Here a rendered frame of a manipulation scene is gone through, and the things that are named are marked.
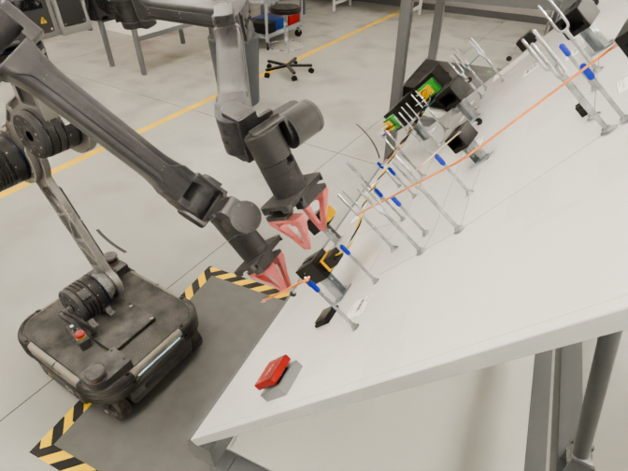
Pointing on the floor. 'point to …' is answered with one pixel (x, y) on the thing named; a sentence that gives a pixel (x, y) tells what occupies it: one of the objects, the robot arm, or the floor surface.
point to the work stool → (286, 37)
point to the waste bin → (247, 64)
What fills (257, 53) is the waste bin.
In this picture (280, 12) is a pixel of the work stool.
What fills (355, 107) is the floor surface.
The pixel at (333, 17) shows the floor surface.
